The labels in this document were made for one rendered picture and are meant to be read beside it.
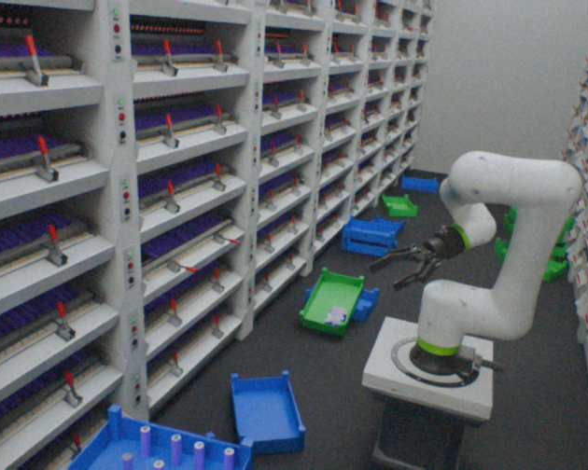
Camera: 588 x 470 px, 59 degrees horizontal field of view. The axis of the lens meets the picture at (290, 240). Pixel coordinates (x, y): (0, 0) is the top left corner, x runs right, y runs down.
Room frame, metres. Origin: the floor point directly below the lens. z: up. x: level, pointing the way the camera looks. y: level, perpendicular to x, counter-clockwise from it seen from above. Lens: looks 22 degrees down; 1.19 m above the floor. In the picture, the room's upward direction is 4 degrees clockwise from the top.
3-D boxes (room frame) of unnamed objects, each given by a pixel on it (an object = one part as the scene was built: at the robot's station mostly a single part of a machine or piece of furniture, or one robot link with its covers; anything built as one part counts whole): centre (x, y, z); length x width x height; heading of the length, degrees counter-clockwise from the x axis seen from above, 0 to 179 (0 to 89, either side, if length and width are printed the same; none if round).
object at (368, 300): (2.21, -0.26, 0.04); 0.30 x 0.20 x 0.08; 68
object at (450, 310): (1.30, -0.46, 0.48); 0.16 x 0.13 x 0.19; 77
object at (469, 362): (1.28, -0.50, 0.35); 0.26 x 0.15 x 0.06; 68
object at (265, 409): (1.38, 0.05, 0.04); 0.30 x 0.20 x 0.08; 12
